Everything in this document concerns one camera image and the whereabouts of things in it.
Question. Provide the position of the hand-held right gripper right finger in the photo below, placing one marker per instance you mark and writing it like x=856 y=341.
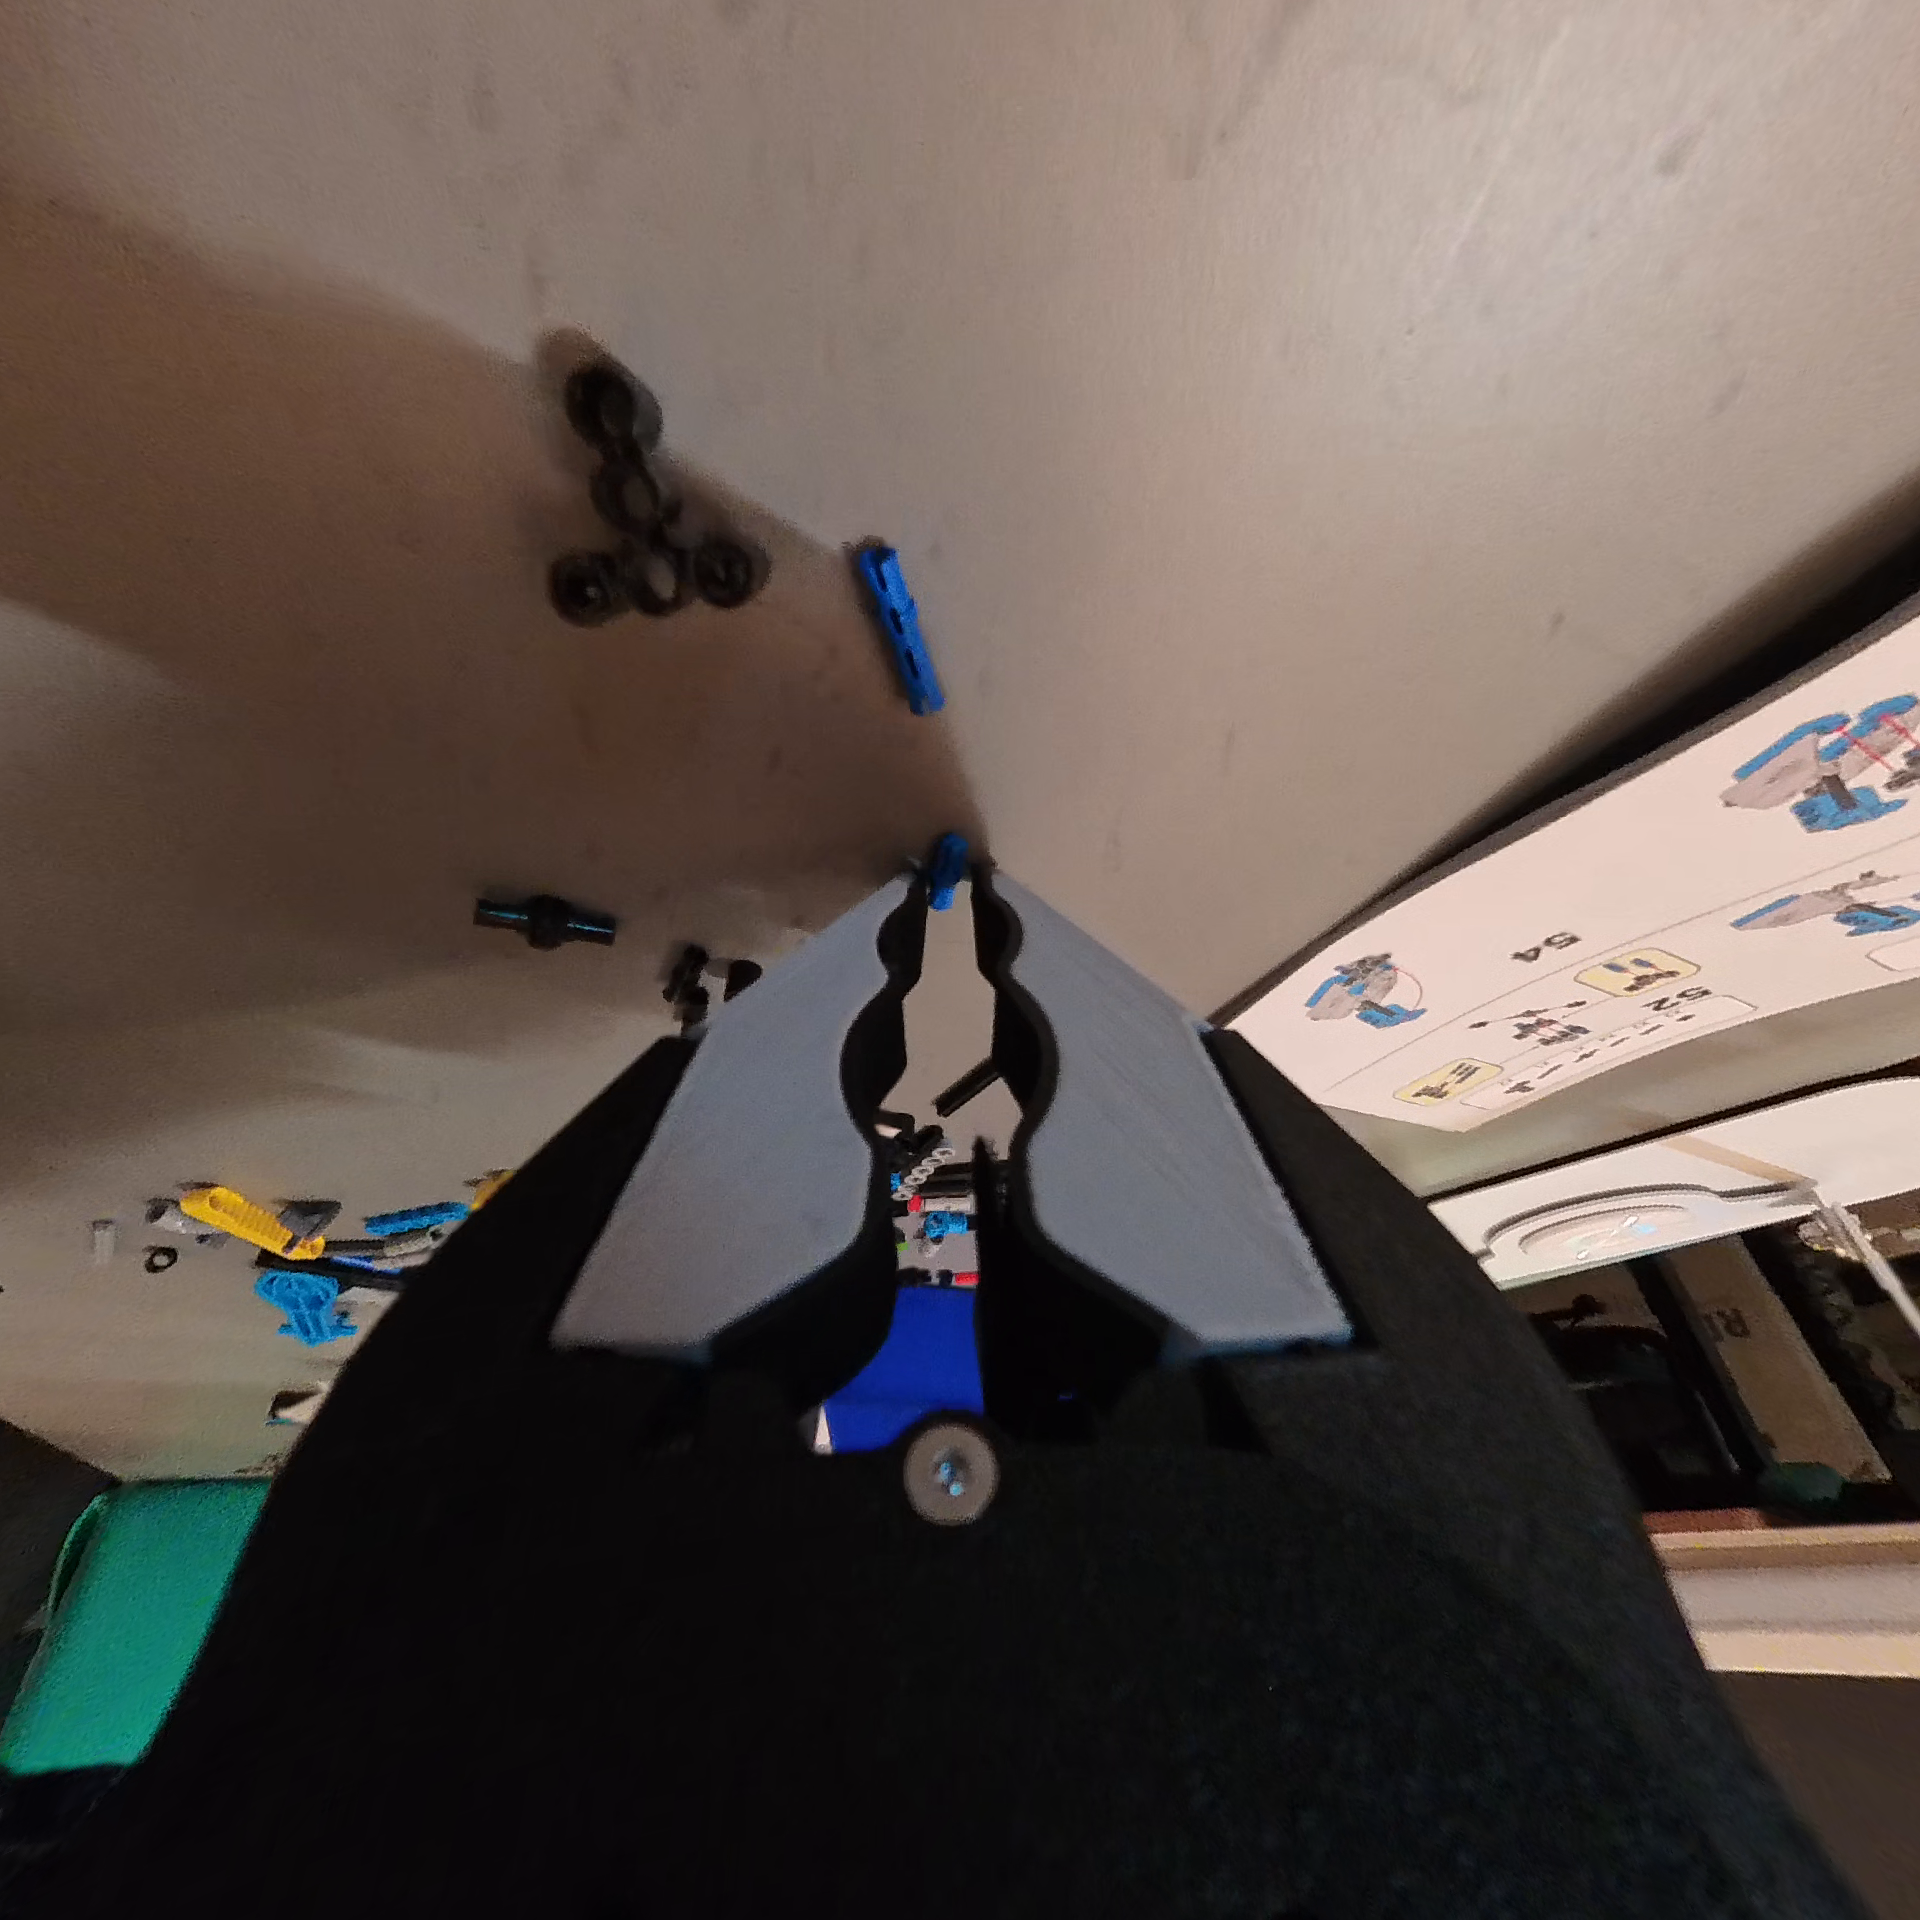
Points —
x=1156 y=1202

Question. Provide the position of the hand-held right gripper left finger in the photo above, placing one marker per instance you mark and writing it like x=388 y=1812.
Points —
x=720 y=1202

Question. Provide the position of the black axle rod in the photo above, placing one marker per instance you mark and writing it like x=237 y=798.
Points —
x=968 y=1084

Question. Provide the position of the black axle pin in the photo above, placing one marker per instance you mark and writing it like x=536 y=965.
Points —
x=543 y=921

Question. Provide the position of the blue connector pin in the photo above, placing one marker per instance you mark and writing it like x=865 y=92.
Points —
x=945 y=867
x=896 y=622

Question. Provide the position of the white desk lamp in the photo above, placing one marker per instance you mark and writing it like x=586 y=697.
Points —
x=1650 y=1202

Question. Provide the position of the blue plastic bin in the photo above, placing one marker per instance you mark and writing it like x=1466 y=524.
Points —
x=914 y=1365

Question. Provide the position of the pile of small building pieces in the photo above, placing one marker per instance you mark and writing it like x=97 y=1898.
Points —
x=301 y=1301

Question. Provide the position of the yellow toy beam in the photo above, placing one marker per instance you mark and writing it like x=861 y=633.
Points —
x=248 y=1214

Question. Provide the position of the open instruction booklet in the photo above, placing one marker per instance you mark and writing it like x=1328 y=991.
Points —
x=1576 y=975

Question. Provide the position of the brown cardboard box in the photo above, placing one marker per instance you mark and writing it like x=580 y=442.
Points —
x=1757 y=1350

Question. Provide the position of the black T-shaped beam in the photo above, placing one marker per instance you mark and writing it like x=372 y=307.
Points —
x=623 y=517

